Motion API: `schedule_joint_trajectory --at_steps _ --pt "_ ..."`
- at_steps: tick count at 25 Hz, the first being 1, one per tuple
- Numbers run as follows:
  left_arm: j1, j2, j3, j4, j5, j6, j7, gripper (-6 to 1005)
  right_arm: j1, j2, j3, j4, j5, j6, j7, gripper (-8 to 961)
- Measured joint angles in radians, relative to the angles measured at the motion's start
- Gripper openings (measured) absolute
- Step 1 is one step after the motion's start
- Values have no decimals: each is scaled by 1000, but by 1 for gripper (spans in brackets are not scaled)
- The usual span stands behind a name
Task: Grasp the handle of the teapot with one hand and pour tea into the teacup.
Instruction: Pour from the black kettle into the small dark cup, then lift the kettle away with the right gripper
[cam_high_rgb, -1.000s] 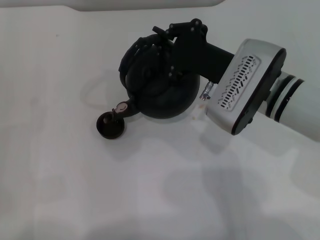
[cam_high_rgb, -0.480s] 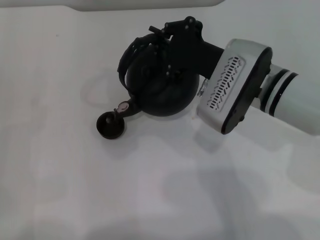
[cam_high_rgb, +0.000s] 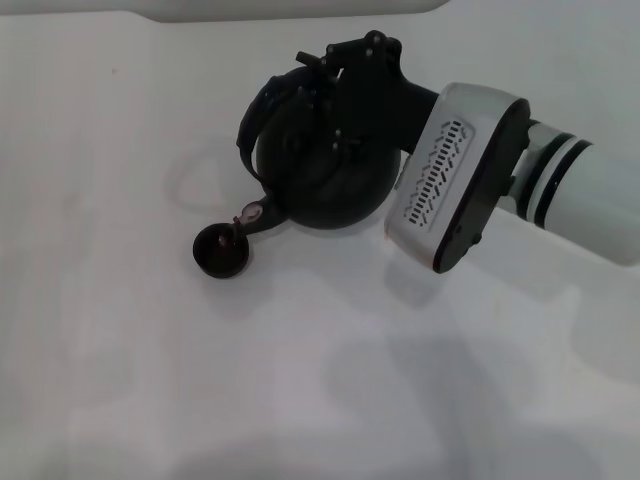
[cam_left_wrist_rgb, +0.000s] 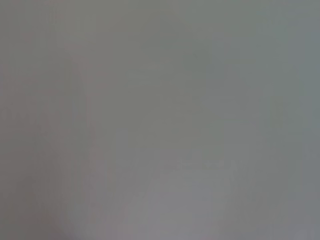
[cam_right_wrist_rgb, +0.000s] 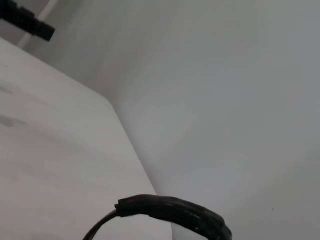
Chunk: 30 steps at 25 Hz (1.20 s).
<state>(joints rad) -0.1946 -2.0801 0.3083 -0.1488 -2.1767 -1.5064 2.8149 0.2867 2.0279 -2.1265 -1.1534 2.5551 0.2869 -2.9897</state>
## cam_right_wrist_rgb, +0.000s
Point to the black round teapot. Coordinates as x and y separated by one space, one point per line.
175 210

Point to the white slanted background bar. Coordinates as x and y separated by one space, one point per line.
37 18

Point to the black blocky background object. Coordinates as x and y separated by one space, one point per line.
27 20

